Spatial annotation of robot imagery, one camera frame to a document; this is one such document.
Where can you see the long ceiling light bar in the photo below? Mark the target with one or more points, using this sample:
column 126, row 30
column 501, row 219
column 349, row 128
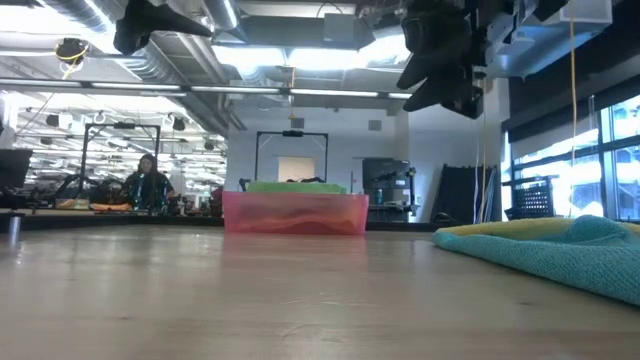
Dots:
column 100, row 86
column 340, row 93

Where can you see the black leaning panel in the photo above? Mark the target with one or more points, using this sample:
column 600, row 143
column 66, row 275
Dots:
column 457, row 195

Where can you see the short silver metal post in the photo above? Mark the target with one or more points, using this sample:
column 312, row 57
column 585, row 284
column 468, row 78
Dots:
column 14, row 230

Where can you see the black metal gantry frame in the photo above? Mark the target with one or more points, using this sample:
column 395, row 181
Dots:
column 120, row 126
column 292, row 133

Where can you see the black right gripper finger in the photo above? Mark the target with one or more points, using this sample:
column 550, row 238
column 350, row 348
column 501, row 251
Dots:
column 425, row 70
column 440, row 97

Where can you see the teal microfiber towel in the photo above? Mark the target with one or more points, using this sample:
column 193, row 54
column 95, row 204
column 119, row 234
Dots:
column 575, row 255

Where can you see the black round ceiling sensor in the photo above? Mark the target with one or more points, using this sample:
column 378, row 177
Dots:
column 71, row 50

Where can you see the pink plastic bin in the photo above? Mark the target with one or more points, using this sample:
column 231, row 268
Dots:
column 295, row 215

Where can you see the bright green microfiber towel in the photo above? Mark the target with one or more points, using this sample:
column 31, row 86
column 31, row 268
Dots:
column 295, row 188

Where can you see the yellow microfiber towel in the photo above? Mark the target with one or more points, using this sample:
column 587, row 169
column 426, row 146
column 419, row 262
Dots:
column 520, row 227

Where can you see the black plastic crate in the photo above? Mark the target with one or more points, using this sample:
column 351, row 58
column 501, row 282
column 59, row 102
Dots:
column 532, row 204

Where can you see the person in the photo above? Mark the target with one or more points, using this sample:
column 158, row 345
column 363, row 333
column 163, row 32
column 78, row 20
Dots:
column 147, row 185

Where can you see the black monitor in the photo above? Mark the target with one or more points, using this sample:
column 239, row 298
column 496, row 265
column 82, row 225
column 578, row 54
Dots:
column 14, row 167

